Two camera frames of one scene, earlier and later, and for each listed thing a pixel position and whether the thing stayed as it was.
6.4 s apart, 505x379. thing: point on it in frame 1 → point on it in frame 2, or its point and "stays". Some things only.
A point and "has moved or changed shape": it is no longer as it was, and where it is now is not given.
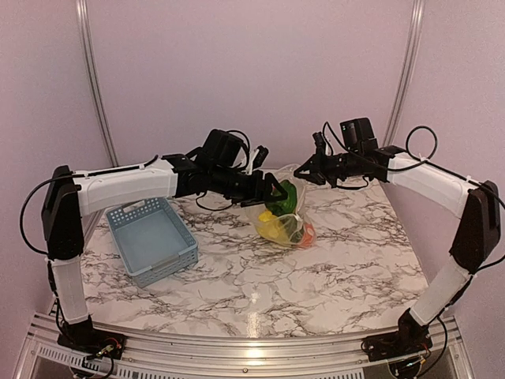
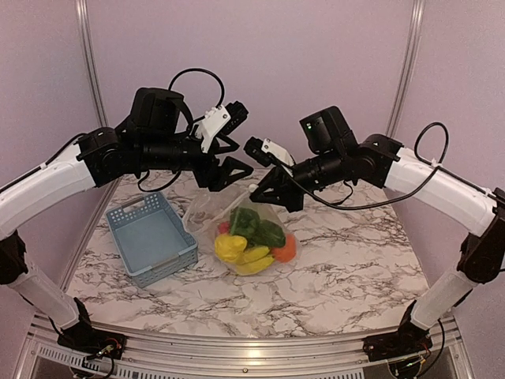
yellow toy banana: x=273 y=230 → x=253 y=260
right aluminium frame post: x=416 y=24 stays
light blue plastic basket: x=154 y=238 stays
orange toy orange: x=309 y=236 → x=287 y=253
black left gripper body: x=241 y=191 → x=162 y=155
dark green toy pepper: x=285 y=207 has moved or changed shape
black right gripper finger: x=310 y=165 → x=278 y=188
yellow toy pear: x=267 y=216 → x=228 y=247
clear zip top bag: x=284 y=222 has moved or changed shape
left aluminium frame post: x=82 y=21 stays
